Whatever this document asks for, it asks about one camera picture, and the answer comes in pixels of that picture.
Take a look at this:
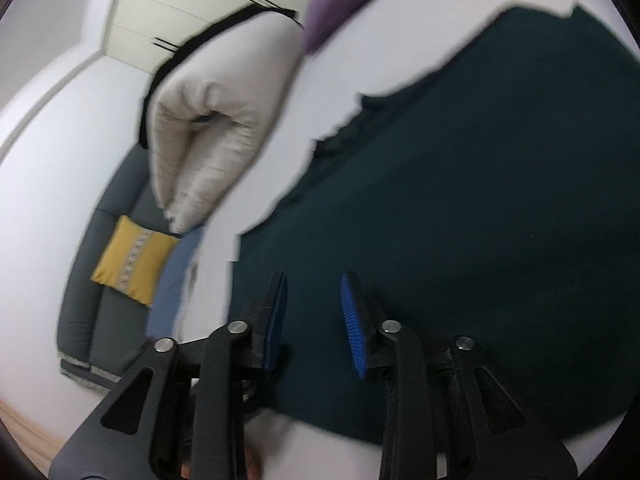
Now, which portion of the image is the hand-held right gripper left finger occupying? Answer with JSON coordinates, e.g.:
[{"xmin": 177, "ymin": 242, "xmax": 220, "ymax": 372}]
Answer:
[{"xmin": 50, "ymin": 272, "xmax": 290, "ymax": 480}]

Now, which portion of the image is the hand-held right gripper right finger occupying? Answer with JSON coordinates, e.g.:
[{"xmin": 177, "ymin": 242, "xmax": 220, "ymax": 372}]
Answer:
[{"xmin": 340, "ymin": 271, "xmax": 581, "ymax": 480}]

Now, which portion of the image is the dark green sweater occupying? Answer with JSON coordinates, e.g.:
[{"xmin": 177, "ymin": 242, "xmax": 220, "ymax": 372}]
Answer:
[{"xmin": 230, "ymin": 4, "xmax": 640, "ymax": 447}]

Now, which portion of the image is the blue bed sheet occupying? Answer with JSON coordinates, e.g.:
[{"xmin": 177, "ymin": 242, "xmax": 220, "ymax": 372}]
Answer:
[{"xmin": 145, "ymin": 225, "xmax": 208, "ymax": 342}]

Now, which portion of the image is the yellow pillow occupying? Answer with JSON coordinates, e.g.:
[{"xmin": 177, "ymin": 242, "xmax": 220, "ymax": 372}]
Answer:
[{"xmin": 90, "ymin": 215, "xmax": 181, "ymax": 308}]

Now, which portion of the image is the grey padded headboard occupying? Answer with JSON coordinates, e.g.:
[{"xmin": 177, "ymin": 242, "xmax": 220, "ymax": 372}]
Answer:
[{"xmin": 56, "ymin": 147, "xmax": 173, "ymax": 392}]

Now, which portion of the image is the folded beige duvet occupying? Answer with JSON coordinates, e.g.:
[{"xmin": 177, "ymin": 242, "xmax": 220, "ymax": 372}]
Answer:
[{"xmin": 150, "ymin": 7, "xmax": 306, "ymax": 236}]

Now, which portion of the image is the black blanket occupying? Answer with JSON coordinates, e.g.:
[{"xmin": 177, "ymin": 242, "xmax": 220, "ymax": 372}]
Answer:
[{"xmin": 139, "ymin": 2, "xmax": 301, "ymax": 151}]

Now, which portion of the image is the cream wardrobe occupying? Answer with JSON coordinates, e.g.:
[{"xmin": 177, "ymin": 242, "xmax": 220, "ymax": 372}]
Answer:
[{"xmin": 102, "ymin": 0, "xmax": 346, "ymax": 77}]

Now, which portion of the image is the purple pillow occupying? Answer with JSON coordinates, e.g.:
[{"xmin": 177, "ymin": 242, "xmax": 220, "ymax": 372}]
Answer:
[{"xmin": 302, "ymin": 0, "xmax": 408, "ymax": 56}]

